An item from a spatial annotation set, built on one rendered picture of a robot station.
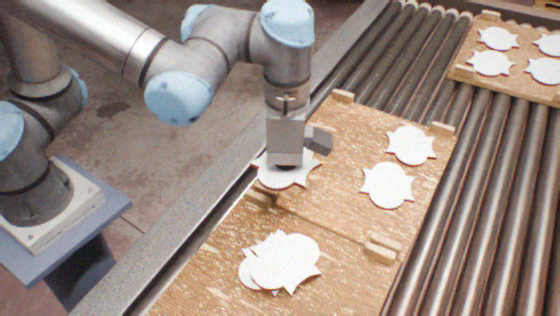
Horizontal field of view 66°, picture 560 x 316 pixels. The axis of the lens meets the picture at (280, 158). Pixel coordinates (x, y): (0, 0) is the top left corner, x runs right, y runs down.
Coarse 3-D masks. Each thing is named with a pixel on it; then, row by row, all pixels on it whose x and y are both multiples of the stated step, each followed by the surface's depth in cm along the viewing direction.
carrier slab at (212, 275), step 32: (224, 224) 88; (256, 224) 88; (288, 224) 88; (224, 256) 83; (320, 256) 83; (352, 256) 83; (192, 288) 78; (224, 288) 78; (320, 288) 78; (352, 288) 78; (384, 288) 78
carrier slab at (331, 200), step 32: (320, 128) 109; (352, 128) 109; (384, 128) 109; (320, 160) 101; (352, 160) 101; (384, 160) 101; (288, 192) 94; (320, 192) 94; (352, 192) 94; (416, 192) 94; (320, 224) 88; (352, 224) 88; (384, 224) 88; (416, 224) 88
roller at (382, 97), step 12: (432, 12) 158; (444, 12) 160; (432, 24) 152; (420, 36) 145; (408, 48) 140; (420, 48) 142; (408, 60) 135; (396, 72) 130; (384, 84) 126; (396, 84) 127; (384, 96) 122
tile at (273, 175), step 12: (264, 156) 83; (312, 156) 83; (264, 168) 80; (276, 168) 80; (300, 168) 80; (312, 168) 81; (264, 180) 78; (276, 180) 78; (288, 180) 78; (300, 180) 78
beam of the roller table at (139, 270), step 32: (384, 0) 166; (352, 32) 148; (320, 64) 134; (256, 128) 113; (224, 160) 104; (192, 192) 97; (224, 192) 97; (160, 224) 91; (192, 224) 91; (128, 256) 85; (160, 256) 85; (96, 288) 80; (128, 288) 80
